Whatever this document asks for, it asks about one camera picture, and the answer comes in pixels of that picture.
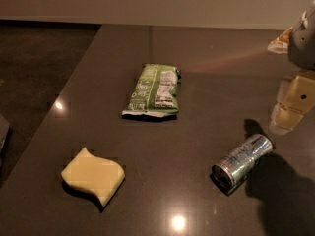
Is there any yellow wavy sponge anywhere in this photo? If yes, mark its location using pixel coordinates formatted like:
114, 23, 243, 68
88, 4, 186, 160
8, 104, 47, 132
61, 147, 125, 207

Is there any green jalapeno chip bag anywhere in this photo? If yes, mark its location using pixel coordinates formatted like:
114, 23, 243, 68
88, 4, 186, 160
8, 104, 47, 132
122, 64, 181, 118

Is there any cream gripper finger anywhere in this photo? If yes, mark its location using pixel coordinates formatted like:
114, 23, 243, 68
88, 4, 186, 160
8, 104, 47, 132
269, 71, 315, 135
267, 27, 293, 54

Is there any silver redbull can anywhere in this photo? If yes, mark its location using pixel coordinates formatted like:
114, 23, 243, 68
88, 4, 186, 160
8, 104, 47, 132
212, 134, 273, 190

